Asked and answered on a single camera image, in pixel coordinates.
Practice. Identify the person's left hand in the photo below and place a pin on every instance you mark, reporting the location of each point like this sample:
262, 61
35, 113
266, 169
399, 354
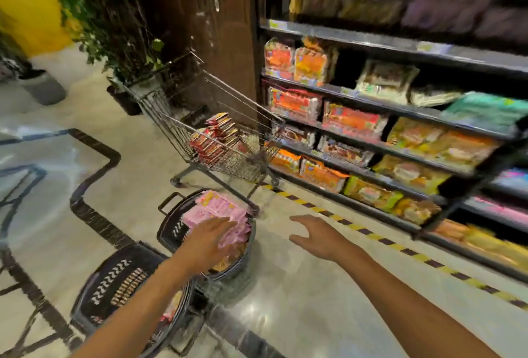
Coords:
204, 242

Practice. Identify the person's right hand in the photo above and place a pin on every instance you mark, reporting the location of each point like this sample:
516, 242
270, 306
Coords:
326, 238

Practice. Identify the person's left fingers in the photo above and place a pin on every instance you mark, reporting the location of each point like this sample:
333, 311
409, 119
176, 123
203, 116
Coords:
225, 238

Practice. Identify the person's right thumb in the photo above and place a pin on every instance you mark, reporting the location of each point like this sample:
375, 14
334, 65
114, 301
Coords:
301, 239

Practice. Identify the person's right forearm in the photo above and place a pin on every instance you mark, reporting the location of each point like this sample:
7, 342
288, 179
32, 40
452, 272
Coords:
412, 308

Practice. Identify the pile of pink packets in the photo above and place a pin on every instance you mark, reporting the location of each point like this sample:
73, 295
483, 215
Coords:
214, 207

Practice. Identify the green yellow noodle pack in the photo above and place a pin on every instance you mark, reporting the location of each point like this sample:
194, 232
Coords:
371, 193

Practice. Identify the white red noodle pack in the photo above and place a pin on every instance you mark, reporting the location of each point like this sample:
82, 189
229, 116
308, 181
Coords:
295, 135
344, 150

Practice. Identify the pile of red packets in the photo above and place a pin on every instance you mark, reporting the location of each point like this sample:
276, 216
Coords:
216, 137

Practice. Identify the metal shopping cart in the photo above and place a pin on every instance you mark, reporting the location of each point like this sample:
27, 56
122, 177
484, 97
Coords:
181, 122

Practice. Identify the black basket with white marks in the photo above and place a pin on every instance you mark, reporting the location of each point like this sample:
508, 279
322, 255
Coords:
107, 279

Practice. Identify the red orange noodle pack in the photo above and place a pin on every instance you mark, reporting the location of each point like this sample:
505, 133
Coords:
352, 120
295, 104

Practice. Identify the black plant pot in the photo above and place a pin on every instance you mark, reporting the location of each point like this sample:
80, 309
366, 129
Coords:
123, 100

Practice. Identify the row of yellow noodle packs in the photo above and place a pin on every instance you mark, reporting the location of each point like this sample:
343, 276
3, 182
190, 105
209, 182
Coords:
445, 145

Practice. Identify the black shelf unit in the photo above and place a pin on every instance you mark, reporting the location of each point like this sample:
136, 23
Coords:
371, 46

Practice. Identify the teal noodle pack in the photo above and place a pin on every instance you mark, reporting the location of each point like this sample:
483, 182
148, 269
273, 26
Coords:
482, 110

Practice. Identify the brown wooden door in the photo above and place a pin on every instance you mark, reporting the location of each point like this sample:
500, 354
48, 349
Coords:
177, 19

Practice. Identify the grey plant pot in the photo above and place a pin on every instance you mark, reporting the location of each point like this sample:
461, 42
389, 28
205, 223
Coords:
43, 87

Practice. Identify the row of brown noodle packets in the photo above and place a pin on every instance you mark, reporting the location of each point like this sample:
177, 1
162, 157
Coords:
350, 7

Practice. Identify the green leafy plant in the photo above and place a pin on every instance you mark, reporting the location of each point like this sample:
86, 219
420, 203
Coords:
107, 19

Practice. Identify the row of dark purple packets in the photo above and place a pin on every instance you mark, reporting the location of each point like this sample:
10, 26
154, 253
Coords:
453, 11

